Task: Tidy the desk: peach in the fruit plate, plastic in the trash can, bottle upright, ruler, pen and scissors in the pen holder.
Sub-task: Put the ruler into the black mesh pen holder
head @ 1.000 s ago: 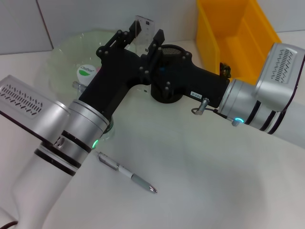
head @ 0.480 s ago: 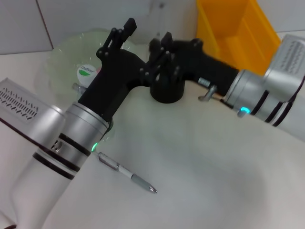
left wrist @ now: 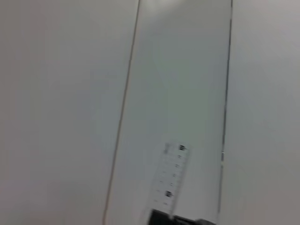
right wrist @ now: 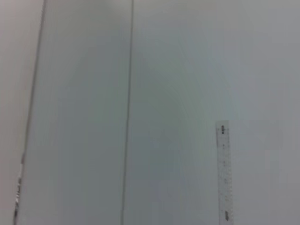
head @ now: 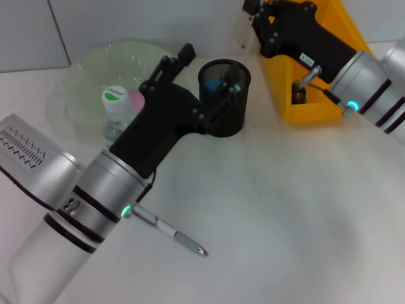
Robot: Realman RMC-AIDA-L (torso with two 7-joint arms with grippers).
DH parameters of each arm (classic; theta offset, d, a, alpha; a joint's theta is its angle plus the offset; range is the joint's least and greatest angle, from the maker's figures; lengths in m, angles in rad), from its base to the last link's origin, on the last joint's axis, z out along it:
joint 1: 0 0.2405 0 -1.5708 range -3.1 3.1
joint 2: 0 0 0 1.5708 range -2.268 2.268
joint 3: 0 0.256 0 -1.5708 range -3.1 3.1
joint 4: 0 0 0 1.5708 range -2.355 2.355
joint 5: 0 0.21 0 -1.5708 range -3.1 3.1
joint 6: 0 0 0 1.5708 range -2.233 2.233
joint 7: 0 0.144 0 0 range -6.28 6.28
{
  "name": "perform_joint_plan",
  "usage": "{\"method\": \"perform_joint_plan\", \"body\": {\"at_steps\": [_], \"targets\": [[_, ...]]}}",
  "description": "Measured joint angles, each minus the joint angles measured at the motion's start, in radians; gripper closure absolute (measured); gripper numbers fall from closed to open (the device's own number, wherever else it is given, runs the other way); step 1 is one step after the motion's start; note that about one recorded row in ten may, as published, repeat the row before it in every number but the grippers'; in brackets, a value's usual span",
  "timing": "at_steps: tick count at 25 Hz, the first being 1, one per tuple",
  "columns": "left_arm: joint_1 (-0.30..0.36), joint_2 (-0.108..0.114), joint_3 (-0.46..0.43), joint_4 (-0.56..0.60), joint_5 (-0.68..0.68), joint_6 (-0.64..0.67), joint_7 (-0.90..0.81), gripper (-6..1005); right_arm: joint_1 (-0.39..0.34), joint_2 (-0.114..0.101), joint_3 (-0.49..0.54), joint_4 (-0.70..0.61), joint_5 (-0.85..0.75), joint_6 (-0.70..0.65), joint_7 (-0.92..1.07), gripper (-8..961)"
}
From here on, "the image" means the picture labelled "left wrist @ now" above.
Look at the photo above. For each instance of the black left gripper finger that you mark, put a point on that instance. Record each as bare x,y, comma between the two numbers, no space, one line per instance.
192,222
161,218

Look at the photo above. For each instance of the transparent plastic ruler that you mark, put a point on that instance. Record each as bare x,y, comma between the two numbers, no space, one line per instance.
172,175

